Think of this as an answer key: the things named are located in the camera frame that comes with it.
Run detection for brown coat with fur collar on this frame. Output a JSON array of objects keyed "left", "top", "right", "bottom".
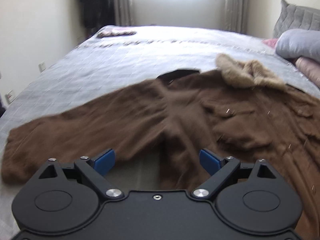
[{"left": 1, "top": 54, "right": 319, "bottom": 239}]

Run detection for dark hanging clothes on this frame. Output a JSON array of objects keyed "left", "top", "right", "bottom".
[{"left": 80, "top": 0, "right": 116, "bottom": 38}]

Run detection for grey checked bedspread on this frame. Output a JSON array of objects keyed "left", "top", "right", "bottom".
[{"left": 0, "top": 24, "right": 320, "bottom": 240}]

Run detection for pink item behind pillow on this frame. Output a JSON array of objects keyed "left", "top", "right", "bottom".
[{"left": 262, "top": 38, "right": 278, "bottom": 49}]

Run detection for pink beige pillow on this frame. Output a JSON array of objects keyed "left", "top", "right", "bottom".
[{"left": 295, "top": 57, "right": 320, "bottom": 87}]

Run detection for light grey pillow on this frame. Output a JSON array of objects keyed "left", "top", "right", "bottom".
[{"left": 275, "top": 29, "right": 320, "bottom": 63}]

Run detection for grey quilted headboard cushion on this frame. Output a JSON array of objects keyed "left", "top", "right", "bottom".
[{"left": 273, "top": 0, "right": 320, "bottom": 38}]

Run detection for left grey curtain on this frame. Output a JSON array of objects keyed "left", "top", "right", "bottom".
[{"left": 114, "top": 0, "right": 134, "bottom": 27}]

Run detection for grey curtain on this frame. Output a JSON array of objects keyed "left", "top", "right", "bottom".
[
  {"left": 114, "top": 0, "right": 134, "bottom": 27},
  {"left": 223, "top": 0, "right": 249, "bottom": 34}
]

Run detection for right grey curtain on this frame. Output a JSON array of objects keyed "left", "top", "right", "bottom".
[{"left": 223, "top": 0, "right": 249, "bottom": 34}]

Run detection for white wall socket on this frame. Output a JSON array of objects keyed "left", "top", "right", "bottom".
[
  {"left": 38, "top": 62, "right": 47, "bottom": 72},
  {"left": 5, "top": 89, "right": 16, "bottom": 104}
]

